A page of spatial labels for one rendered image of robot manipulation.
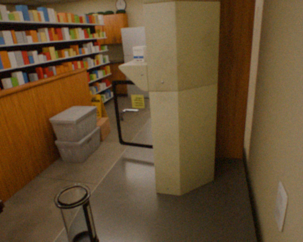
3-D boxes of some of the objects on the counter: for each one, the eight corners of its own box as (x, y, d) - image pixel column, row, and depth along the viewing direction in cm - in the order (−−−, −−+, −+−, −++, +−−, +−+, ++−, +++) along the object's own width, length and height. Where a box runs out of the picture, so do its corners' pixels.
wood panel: (242, 156, 129) (271, -196, 79) (242, 158, 126) (272, -204, 76) (158, 149, 142) (138, -155, 92) (156, 152, 139) (136, -161, 89)
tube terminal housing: (214, 161, 126) (219, 5, 98) (212, 199, 97) (220, -4, 69) (169, 157, 133) (163, 11, 105) (156, 192, 104) (142, 4, 76)
